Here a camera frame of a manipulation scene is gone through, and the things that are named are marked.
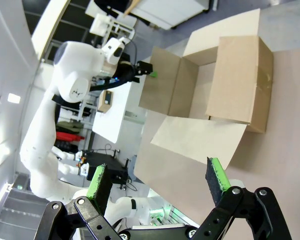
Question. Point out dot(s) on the red folded cloth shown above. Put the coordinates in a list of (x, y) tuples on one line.
[(68, 136)]

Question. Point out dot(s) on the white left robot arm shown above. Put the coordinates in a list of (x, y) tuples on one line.
[(72, 67)]

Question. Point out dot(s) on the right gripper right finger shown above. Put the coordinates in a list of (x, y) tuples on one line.
[(216, 185)]

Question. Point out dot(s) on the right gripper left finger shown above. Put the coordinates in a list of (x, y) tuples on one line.
[(102, 190)]

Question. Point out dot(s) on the olive green folded cloth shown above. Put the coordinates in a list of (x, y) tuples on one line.
[(68, 126)]

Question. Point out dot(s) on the light wooden stick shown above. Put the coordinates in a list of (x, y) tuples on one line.
[(131, 8)]

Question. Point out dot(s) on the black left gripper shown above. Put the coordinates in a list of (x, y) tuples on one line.
[(144, 68)]

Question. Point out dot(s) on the white desk with small box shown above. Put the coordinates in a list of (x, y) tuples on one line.
[(112, 125)]

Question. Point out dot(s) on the white frame rack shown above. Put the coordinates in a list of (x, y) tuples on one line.
[(102, 25)]

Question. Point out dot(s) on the black equipment cart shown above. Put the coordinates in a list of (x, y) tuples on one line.
[(115, 165)]

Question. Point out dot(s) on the green lit control unit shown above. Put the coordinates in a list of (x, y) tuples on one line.
[(165, 216)]

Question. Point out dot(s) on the small white robot limb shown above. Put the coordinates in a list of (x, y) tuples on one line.
[(67, 156)]

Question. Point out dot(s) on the small brown cardboard box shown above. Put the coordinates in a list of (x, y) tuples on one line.
[(105, 101)]

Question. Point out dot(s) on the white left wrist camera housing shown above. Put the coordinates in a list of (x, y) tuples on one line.
[(113, 50)]

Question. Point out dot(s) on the white cabinet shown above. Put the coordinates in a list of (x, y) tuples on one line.
[(165, 12)]

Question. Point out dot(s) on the white ceiling light panel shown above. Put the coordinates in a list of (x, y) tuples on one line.
[(13, 97)]

